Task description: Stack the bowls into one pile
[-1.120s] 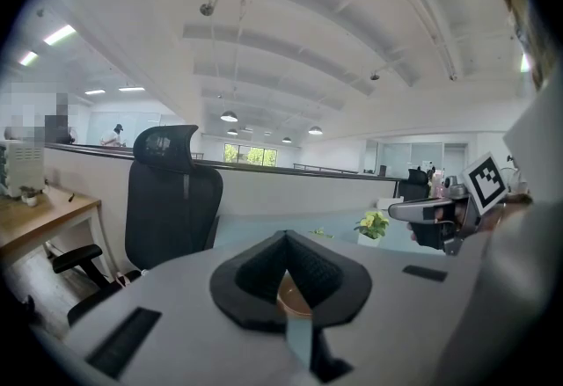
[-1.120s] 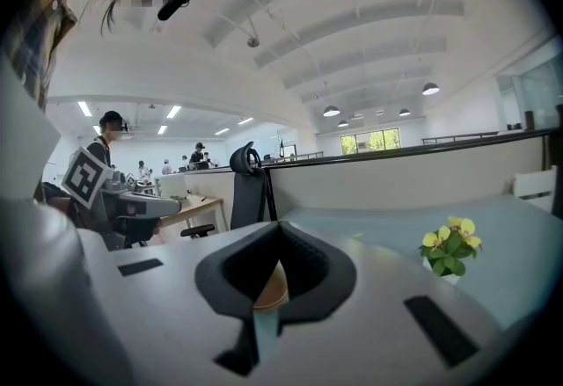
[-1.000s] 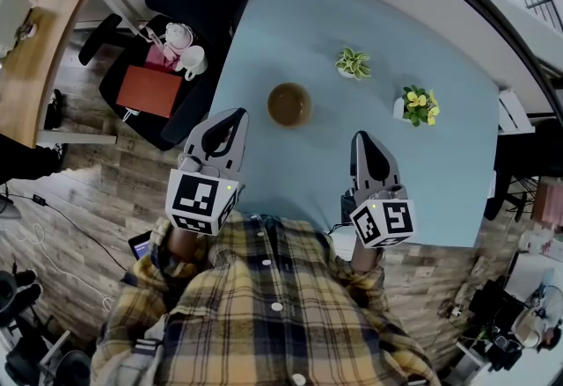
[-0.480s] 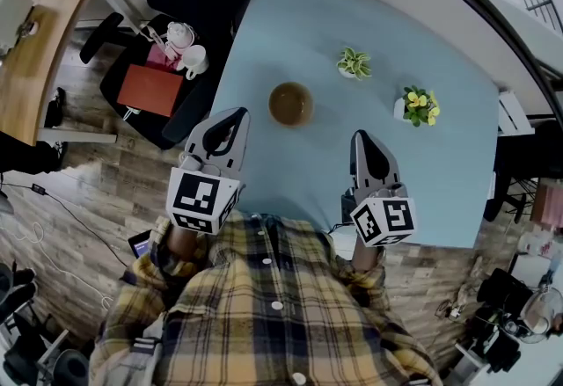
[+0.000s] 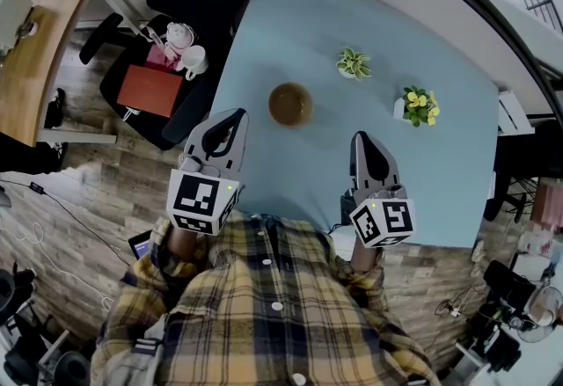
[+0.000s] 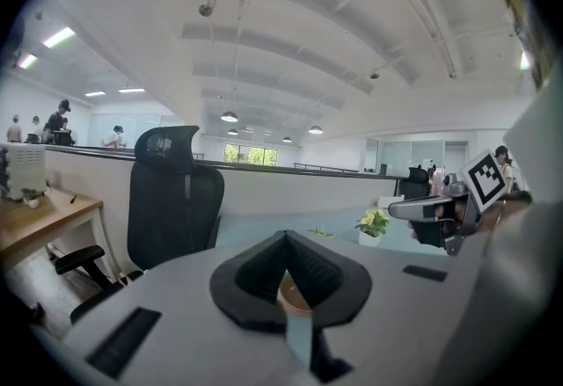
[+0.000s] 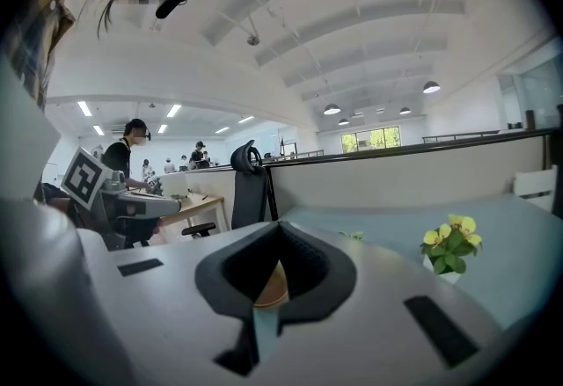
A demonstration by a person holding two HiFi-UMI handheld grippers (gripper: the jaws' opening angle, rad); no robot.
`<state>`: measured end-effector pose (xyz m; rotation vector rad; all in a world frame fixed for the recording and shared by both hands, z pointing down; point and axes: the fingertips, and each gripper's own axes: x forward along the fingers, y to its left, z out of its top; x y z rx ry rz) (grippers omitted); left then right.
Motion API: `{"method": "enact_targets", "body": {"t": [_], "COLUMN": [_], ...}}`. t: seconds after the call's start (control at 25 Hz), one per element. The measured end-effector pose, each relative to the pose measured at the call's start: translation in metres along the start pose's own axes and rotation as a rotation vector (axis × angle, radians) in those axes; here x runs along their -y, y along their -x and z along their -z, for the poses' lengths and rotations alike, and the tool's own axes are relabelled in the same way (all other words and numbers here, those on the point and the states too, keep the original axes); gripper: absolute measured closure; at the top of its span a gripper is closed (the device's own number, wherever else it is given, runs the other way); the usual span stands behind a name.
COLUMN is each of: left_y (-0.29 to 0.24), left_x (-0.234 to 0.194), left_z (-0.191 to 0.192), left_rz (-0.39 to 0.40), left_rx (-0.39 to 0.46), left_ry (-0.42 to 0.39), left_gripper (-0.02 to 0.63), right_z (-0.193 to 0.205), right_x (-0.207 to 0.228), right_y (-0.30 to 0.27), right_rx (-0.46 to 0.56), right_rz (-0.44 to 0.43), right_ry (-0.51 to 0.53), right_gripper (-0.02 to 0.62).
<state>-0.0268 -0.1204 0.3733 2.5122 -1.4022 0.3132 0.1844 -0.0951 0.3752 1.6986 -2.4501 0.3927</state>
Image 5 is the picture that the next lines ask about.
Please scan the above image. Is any grey striped strap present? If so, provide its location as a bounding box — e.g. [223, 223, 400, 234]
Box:
[127, 322, 168, 386]

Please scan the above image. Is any light blue table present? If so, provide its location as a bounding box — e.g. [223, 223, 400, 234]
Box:
[209, 0, 501, 249]

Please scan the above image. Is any person's left forearm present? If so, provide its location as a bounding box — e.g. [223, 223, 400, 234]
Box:
[151, 221, 208, 278]

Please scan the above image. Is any white slatted crate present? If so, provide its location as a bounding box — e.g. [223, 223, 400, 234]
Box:
[496, 90, 536, 137]

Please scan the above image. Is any black wire-leg chair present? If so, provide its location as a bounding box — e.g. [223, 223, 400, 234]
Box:
[483, 120, 563, 222]

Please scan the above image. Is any green leafy potted plant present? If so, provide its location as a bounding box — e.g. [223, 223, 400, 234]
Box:
[336, 46, 373, 81]

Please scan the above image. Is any dark phone with blue screen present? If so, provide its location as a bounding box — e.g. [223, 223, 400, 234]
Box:
[128, 229, 153, 261]

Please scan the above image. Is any person's right forearm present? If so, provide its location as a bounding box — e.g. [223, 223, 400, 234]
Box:
[347, 243, 386, 287]

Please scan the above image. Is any wooden desk with white frame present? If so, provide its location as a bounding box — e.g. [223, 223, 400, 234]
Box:
[0, 0, 118, 148]

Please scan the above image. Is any white mug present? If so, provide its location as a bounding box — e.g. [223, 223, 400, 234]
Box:
[179, 44, 209, 82]

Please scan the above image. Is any white floor cable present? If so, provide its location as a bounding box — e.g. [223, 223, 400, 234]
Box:
[0, 221, 115, 313]

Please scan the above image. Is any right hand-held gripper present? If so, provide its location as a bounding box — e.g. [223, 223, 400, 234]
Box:
[340, 131, 416, 250]

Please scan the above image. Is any yellow flower potted plant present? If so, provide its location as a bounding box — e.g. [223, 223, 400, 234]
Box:
[392, 85, 441, 127]

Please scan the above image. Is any black cable with adapter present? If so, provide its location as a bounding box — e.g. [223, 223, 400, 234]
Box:
[0, 179, 133, 266]

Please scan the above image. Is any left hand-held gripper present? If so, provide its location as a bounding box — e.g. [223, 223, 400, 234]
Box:
[165, 107, 250, 237]

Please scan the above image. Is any red book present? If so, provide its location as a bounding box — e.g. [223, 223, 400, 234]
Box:
[116, 64, 185, 120]

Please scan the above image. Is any person's yellow plaid shirt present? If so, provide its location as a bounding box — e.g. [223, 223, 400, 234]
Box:
[90, 212, 441, 386]

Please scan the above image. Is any pink storage box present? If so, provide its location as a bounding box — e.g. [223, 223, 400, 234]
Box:
[530, 179, 563, 229]

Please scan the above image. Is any white teapot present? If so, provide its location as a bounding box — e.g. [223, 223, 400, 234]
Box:
[165, 22, 195, 52]

